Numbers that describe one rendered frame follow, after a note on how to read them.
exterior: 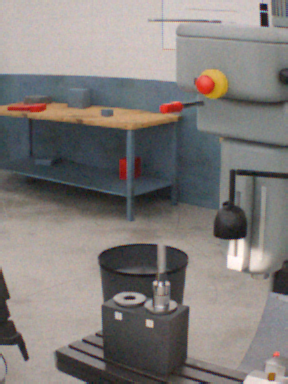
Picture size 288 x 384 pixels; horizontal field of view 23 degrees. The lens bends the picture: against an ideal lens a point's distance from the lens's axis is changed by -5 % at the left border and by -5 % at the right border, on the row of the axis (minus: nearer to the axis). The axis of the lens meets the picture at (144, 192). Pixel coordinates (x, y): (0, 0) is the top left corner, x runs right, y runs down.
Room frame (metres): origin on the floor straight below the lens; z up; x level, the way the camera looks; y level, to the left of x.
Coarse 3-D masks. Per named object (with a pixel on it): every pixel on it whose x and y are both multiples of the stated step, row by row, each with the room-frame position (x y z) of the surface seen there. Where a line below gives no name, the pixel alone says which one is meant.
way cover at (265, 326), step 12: (276, 300) 1.94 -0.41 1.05; (264, 312) 1.94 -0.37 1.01; (276, 312) 1.92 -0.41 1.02; (264, 324) 1.92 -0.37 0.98; (276, 324) 1.90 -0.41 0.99; (264, 336) 1.90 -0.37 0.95; (276, 336) 1.87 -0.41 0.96; (252, 348) 1.88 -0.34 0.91; (264, 348) 1.86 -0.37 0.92; (276, 348) 1.84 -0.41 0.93; (252, 360) 1.85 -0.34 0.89; (264, 360) 1.83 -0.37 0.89
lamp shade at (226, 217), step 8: (224, 208) 1.40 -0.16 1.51; (232, 208) 1.39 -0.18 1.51; (240, 208) 1.40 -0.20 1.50; (216, 216) 1.40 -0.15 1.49; (224, 216) 1.38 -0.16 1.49; (232, 216) 1.38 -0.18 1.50; (240, 216) 1.38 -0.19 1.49; (216, 224) 1.39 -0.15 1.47; (224, 224) 1.38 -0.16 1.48; (232, 224) 1.37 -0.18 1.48; (240, 224) 1.38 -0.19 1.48; (216, 232) 1.39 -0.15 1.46; (224, 232) 1.37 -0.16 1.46; (232, 232) 1.37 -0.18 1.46; (240, 232) 1.38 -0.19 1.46
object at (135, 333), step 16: (112, 304) 1.84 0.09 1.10; (128, 304) 1.81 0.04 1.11; (144, 304) 1.84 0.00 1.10; (176, 304) 1.81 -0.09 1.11; (112, 320) 1.82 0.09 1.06; (128, 320) 1.79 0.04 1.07; (144, 320) 1.76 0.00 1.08; (160, 320) 1.74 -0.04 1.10; (176, 320) 1.76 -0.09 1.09; (112, 336) 1.82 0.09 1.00; (128, 336) 1.79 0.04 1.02; (144, 336) 1.76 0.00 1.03; (160, 336) 1.74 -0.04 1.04; (176, 336) 1.76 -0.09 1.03; (112, 352) 1.82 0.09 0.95; (128, 352) 1.79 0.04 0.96; (144, 352) 1.76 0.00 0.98; (160, 352) 1.74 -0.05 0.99; (176, 352) 1.76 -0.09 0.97; (144, 368) 1.76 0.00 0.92; (160, 368) 1.74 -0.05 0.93
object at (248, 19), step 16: (176, 0) 6.93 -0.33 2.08; (192, 0) 6.81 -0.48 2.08; (208, 0) 6.69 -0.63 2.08; (224, 0) 6.57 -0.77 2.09; (240, 0) 6.46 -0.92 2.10; (256, 0) 6.34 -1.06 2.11; (176, 16) 6.93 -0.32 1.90; (192, 16) 6.81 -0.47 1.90; (208, 16) 6.69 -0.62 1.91; (224, 16) 6.58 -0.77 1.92; (240, 16) 6.46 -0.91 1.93; (256, 16) 6.35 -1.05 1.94
